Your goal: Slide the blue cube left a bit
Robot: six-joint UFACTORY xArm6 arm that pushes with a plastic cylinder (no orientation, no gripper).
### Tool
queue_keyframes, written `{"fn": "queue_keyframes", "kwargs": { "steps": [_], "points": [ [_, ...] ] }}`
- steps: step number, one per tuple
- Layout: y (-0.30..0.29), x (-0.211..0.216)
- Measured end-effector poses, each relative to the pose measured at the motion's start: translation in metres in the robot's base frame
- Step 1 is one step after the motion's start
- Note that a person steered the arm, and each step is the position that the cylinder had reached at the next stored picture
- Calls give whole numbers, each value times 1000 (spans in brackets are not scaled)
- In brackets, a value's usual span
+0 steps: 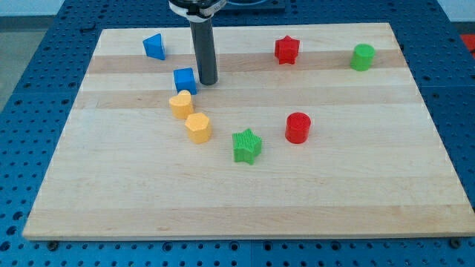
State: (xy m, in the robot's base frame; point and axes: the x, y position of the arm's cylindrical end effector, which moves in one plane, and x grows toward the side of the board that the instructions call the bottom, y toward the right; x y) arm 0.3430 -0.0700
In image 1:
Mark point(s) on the red cylinder block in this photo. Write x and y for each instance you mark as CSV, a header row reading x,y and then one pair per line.
x,y
298,125

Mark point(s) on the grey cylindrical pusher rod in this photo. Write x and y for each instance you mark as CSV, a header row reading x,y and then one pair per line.
x,y
204,50

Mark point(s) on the blue cube block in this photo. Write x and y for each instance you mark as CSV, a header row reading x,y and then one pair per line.
x,y
184,80

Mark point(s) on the green cylinder block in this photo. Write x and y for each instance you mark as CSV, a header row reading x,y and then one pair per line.
x,y
363,55

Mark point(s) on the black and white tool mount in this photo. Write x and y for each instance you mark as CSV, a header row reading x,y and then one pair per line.
x,y
196,11

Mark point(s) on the red star block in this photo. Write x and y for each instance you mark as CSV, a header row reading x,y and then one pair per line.
x,y
286,50

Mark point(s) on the green star block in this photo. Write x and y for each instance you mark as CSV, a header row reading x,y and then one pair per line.
x,y
246,146

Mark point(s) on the light wooden board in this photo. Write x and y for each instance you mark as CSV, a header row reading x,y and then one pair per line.
x,y
373,166

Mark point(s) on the yellow hexagon block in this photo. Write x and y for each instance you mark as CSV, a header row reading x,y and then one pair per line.
x,y
198,127

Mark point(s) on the blue triangular prism block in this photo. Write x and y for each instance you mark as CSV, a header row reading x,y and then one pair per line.
x,y
154,47

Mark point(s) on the yellow heart block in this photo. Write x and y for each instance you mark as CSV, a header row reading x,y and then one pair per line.
x,y
181,105

